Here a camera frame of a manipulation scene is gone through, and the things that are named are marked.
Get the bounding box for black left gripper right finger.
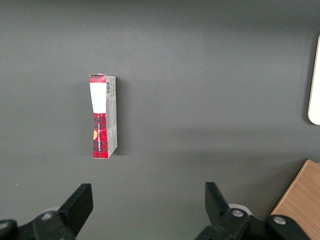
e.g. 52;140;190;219
193;181;311;240

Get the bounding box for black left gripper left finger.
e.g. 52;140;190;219
0;183;94;240

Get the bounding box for light wooden board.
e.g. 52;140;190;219
270;159;320;240

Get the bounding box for red plaid cardboard box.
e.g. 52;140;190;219
88;73;118;160

